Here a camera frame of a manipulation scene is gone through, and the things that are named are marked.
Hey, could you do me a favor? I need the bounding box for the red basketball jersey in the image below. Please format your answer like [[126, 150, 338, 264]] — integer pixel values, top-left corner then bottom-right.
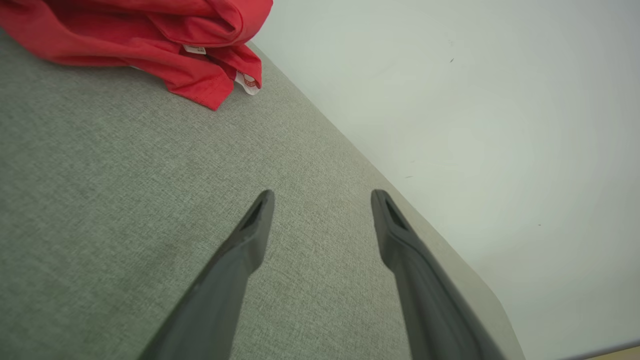
[[0, 0, 274, 111]]

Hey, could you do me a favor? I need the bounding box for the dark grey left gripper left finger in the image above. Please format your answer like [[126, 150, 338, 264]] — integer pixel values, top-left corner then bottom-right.
[[139, 189, 276, 360]]

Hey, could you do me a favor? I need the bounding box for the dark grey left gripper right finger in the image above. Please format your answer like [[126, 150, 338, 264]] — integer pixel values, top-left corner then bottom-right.
[[371, 189, 506, 360]]

